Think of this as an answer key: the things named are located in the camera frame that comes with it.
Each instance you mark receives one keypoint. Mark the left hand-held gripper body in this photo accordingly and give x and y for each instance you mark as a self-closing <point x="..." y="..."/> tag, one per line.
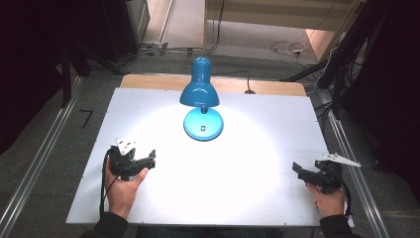
<point x="122" y="162"/>

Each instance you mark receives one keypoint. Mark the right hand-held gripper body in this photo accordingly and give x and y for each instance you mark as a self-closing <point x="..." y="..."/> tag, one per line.
<point x="330" y="173"/>

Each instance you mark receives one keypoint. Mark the blue desk lamp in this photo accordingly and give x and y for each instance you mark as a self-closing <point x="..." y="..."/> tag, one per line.
<point x="200" y="89"/>

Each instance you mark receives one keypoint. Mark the person's right hand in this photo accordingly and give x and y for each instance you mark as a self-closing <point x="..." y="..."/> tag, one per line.
<point x="330" y="202"/>

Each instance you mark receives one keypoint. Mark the person's left hand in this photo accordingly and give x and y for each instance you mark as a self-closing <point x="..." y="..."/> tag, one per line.
<point x="122" y="191"/>

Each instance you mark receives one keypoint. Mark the black metal stand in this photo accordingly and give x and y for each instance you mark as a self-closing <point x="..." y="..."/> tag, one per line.
<point x="340" y="62"/>

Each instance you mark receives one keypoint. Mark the black cabinet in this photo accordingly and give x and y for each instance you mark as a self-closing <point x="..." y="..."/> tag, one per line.
<point x="115" y="29"/>

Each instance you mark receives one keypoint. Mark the light wooden furniture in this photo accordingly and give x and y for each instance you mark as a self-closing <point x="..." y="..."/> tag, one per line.
<point x="280" y="15"/>

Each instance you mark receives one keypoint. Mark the aluminium floor rail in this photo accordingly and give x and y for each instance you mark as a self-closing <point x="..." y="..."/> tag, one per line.
<point x="356" y="178"/>
<point x="36" y="155"/>

